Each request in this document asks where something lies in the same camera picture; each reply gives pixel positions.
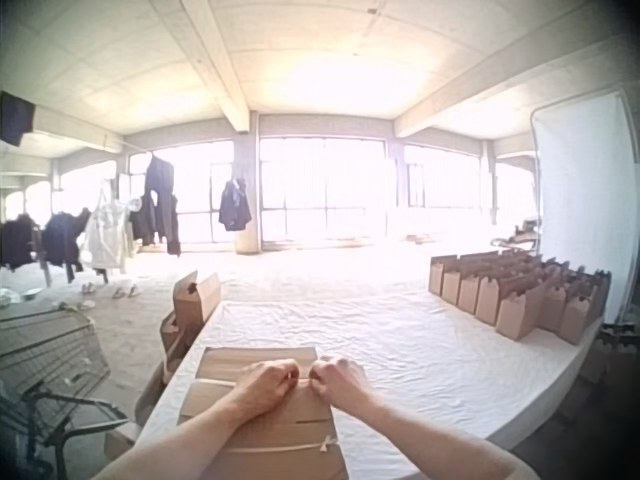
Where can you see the person's left hand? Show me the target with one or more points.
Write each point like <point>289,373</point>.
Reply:
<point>265,382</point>

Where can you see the person's right hand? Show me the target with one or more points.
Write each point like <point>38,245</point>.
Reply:
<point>345,382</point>

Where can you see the person's left fingers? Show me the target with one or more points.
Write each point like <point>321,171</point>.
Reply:
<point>292,377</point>

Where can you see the person's right fingers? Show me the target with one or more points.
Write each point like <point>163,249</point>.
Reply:
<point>318,380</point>

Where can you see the stack of flat cardboard sheets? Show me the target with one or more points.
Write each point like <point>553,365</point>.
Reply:
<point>280,440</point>

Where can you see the white table cloth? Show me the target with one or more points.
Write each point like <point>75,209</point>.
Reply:
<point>425,360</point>

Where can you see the open cardboard box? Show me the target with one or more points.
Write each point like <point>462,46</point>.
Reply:
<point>195,300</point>

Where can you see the heap of cardboard boxes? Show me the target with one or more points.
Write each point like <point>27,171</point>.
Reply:
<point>167,350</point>

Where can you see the short dark hanging jacket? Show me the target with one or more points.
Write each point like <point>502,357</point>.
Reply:
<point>235,207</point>

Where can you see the pair of white shoes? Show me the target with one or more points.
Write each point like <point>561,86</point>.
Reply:
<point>125,292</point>

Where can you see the group of folded cardboard boxes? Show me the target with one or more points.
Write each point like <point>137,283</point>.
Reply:
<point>520,300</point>

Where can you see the long dark hanging garment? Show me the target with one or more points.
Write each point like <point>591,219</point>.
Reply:
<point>160,200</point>

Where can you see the white hanging garment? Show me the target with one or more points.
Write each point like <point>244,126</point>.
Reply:
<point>107,235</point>

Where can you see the dark machine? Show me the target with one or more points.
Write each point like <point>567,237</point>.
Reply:
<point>520,235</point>

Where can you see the row of dark hanging clothes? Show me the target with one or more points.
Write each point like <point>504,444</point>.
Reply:
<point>55,240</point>

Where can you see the cartons under table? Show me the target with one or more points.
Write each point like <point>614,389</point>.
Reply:
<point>617,345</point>

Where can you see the white backdrop screen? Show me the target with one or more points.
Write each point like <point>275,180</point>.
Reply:
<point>585,200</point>

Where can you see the dark hanging cloth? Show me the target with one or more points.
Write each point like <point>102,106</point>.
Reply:
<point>15,120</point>

